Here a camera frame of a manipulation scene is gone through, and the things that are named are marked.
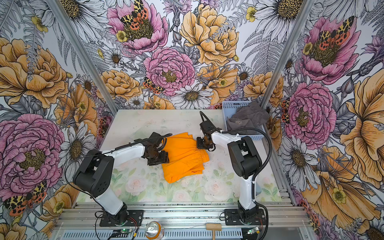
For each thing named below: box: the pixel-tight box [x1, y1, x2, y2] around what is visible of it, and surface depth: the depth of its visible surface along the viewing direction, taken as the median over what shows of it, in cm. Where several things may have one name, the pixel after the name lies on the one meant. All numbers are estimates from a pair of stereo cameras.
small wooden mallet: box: [205, 223, 222, 240], surface depth 72 cm
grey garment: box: [226, 101, 270, 135], surface depth 109 cm
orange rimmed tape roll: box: [145, 221, 165, 240], surface depth 63 cm
